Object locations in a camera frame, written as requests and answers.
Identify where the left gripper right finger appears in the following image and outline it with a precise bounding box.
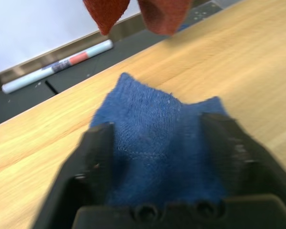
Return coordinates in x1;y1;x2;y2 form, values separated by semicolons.
198;112;286;213

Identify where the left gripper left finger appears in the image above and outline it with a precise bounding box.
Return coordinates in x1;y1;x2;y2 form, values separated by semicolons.
34;122;116;229

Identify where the blue sock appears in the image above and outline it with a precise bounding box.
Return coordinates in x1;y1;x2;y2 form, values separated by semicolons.
89;72;232;208

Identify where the red sock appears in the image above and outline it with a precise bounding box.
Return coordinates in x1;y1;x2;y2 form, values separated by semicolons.
136;0;194;37
82;0;131;37

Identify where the white paper roll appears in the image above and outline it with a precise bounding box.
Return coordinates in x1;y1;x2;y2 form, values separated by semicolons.
0;39;114;95

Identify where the blue floor tape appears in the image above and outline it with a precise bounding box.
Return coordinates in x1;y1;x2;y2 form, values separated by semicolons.
176;22;190;33

